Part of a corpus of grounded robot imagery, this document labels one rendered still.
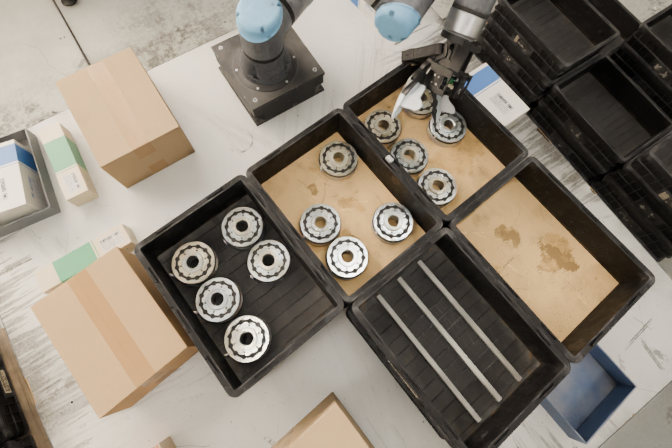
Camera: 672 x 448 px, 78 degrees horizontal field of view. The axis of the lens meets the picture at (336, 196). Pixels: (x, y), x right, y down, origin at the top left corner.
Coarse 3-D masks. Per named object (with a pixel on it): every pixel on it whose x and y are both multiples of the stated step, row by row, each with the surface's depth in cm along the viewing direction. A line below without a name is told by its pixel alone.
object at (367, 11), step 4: (352, 0) 145; (356, 0) 143; (360, 0) 141; (356, 4) 145; (360, 4) 143; (364, 4) 141; (360, 8) 144; (364, 8) 142; (368, 8) 140; (372, 8) 138; (364, 12) 143; (368, 12) 141; (372, 12) 139; (368, 16) 143; (372, 16) 141; (372, 20) 142; (376, 28) 143
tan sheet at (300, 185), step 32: (288, 192) 109; (320, 192) 109; (352, 192) 110; (384, 192) 110; (320, 224) 106; (352, 224) 107; (416, 224) 108; (320, 256) 104; (384, 256) 104; (352, 288) 102
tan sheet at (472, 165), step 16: (368, 112) 118; (400, 112) 118; (384, 128) 116; (416, 128) 117; (448, 128) 117; (432, 144) 115; (464, 144) 116; (480, 144) 116; (432, 160) 114; (448, 160) 114; (464, 160) 114; (480, 160) 114; (496, 160) 114; (416, 176) 112; (464, 176) 112; (480, 176) 113; (464, 192) 111; (448, 208) 109
